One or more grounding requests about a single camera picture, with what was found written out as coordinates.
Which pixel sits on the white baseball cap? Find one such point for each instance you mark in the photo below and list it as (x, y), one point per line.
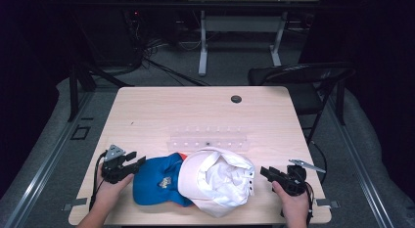
(215, 180)

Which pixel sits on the person's right hand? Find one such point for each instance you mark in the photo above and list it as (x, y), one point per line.
(293, 206)

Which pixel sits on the clear acrylic rack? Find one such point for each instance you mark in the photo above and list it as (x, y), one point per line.
(208, 140)

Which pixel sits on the grey tape strip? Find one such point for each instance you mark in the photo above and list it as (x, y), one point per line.
(328, 203)
(75, 204)

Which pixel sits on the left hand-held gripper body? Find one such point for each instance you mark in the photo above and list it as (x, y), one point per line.
(112, 166)

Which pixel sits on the black folding chair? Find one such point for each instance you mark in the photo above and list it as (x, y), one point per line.
(303, 91)

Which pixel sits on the black metal stand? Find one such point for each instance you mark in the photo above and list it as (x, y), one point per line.
(74, 91)

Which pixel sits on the white desk with metal legs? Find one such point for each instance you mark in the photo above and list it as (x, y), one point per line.
(241, 24)

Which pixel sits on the black table grommet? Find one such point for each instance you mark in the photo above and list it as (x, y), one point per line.
(236, 99)

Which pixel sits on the metal floor rail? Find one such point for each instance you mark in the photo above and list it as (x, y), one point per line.
(42, 166)
(359, 162)

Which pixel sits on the person's left hand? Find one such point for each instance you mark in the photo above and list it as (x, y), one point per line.
(109, 193)

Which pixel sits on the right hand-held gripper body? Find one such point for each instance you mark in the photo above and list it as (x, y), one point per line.
(293, 182)

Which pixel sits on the blue baseball cap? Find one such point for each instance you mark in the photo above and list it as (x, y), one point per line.
(156, 175)

